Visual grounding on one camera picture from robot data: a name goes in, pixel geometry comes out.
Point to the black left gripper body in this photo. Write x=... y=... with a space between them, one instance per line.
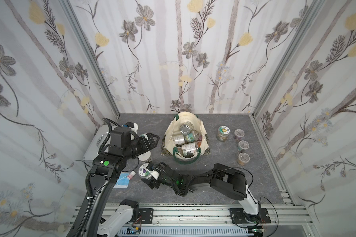
x=145 y=142

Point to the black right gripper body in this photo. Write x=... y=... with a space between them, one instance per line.
x=159 y=172

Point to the plain white lid jar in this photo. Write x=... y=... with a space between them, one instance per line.
x=145 y=158

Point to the white purple cartoon seed jar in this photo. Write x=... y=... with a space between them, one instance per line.
x=144 y=172

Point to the red orange label seed jar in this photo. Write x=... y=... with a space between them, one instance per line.
x=190 y=149

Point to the white cartoon label seed jar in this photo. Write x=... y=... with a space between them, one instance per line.
x=223 y=133

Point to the clear jar brown contents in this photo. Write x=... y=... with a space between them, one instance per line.
x=243 y=159

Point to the clear jar grey contents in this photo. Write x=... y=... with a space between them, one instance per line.
x=243 y=146

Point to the clear purple label seed jar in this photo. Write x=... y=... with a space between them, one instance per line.
x=238 y=134

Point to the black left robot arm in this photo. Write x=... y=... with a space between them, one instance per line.
x=120 y=145

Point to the teal label seed jar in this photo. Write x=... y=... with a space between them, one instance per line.
x=193 y=137

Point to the cream canvas tote bag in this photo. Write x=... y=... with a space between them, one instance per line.
x=174 y=129

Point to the white text label jar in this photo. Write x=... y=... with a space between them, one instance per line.
x=179 y=139

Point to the small white pink tube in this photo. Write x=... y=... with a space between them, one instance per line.
x=131 y=175

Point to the silver tin can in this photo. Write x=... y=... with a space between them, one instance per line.
x=186 y=128

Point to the blue face mask pack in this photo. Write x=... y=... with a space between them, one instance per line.
x=123 y=181

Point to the grey metal case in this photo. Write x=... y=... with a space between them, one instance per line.
x=93 y=149

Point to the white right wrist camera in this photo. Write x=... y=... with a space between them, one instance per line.
x=155 y=174

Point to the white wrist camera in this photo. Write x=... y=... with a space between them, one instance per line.
x=155 y=174
x=133 y=126

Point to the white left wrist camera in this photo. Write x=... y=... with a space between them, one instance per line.
x=133 y=126

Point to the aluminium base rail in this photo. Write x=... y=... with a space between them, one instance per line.
x=219 y=220

